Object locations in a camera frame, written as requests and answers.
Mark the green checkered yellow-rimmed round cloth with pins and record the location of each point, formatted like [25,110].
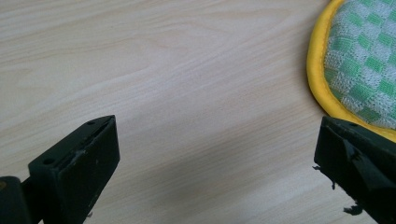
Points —
[361,59]

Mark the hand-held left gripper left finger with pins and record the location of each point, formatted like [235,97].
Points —
[77,174]

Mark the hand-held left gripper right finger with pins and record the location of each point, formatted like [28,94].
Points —
[358,155]

